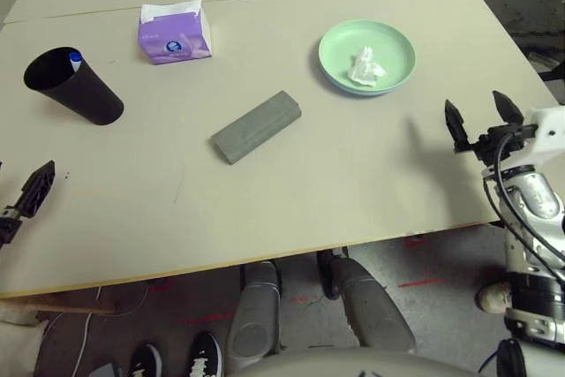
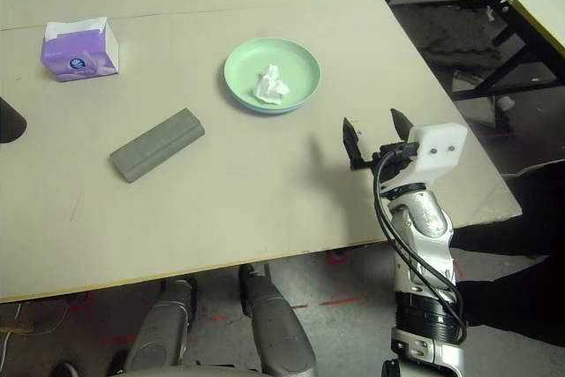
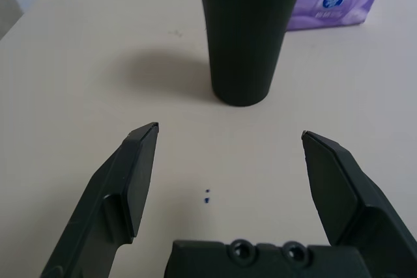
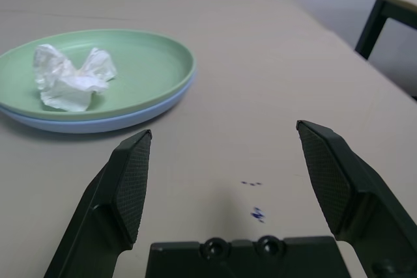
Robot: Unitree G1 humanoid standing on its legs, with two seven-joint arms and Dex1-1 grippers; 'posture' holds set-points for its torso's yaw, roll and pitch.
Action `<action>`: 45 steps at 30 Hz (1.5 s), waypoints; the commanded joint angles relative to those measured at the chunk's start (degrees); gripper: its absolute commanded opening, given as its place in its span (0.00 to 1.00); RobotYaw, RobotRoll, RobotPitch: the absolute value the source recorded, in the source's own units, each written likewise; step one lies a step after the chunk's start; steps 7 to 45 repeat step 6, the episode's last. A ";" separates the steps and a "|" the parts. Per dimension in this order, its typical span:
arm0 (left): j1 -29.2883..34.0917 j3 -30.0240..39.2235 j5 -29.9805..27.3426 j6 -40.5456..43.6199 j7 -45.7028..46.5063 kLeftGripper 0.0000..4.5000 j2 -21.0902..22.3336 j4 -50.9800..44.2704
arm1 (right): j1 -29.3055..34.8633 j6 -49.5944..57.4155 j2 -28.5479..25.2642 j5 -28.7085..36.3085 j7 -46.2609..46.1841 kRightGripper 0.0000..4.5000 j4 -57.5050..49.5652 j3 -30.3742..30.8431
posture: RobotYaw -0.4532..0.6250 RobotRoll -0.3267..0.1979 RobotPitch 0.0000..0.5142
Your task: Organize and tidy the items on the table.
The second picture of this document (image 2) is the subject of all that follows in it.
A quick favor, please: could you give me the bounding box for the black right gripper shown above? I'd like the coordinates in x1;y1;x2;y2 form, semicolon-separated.
342;108;421;189

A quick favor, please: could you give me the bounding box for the white tissue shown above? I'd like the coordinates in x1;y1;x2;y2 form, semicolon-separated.
251;64;291;106

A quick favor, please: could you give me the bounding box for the light green plate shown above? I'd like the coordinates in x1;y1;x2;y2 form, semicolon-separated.
222;37;322;113

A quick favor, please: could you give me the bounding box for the grey glasses case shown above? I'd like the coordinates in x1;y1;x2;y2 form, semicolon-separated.
109;108;206;184

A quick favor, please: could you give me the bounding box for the light blue plate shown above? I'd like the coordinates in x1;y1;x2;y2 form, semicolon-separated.
229;92;317;116

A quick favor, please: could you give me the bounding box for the red floor tape line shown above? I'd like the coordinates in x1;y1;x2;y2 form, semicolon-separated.
318;295;364;307

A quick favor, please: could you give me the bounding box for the black trouser leg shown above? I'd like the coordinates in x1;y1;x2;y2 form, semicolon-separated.
449;160;565;347

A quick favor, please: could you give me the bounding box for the grey robot right leg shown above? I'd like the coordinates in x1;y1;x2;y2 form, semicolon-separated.
238;263;317;377

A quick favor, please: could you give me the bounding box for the grey robot leg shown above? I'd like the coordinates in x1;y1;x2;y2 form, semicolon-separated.
123;278;200;372
238;263;317;377

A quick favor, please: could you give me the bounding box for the grey robot left leg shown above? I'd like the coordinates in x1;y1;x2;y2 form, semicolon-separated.
123;278;200;372

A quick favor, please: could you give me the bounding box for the light grey robot torso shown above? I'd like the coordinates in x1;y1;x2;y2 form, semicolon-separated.
105;364;270;377

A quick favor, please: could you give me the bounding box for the purple tissue pack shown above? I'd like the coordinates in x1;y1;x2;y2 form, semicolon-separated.
40;16;121;83

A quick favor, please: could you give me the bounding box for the black bystander sneaker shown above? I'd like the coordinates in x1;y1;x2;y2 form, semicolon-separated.
51;360;80;377
108;350;130;377

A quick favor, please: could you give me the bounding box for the black plastic cup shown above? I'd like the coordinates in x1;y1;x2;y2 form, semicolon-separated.
0;96;28;145

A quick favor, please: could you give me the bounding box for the wooden plank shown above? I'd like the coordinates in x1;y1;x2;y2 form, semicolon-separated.
0;321;35;335

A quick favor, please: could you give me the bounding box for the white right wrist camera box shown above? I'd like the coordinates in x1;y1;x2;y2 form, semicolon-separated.
381;122;469;195

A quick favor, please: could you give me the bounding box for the thin white floor cable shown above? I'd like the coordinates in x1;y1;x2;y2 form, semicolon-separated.
0;304;72;367

